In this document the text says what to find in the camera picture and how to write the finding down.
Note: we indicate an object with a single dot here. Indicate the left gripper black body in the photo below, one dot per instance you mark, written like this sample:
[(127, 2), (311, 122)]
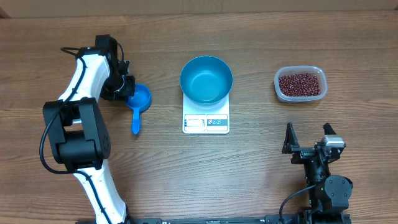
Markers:
[(120, 86)]

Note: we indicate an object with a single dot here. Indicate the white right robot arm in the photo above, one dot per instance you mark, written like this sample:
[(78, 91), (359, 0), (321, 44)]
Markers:
[(328, 194)]

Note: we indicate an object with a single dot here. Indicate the blue metal bowl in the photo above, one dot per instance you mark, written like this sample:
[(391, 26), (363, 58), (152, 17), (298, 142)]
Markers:
[(206, 80)]

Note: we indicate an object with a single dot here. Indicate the blue plastic measuring scoop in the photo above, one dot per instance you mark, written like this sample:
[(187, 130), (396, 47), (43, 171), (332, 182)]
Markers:
[(138, 103)]

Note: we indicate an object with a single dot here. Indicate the red adzuki beans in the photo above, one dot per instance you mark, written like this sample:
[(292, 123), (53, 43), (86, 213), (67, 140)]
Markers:
[(299, 84)]

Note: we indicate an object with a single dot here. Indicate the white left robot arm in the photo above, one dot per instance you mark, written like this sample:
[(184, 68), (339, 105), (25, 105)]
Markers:
[(76, 129)]

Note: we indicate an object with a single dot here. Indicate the clear plastic food container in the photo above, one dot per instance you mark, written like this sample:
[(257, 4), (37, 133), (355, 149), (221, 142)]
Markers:
[(286, 71)]

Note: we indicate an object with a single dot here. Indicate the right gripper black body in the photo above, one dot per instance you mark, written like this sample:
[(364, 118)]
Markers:
[(305, 154)]

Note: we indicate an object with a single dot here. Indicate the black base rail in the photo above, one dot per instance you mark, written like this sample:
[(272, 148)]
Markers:
[(268, 219)]

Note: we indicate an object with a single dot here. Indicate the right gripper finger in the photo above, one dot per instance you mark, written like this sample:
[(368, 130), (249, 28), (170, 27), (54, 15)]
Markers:
[(291, 143), (328, 130)]

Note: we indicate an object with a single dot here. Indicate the white digital kitchen scale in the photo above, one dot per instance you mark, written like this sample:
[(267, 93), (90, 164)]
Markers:
[(201, 119)]

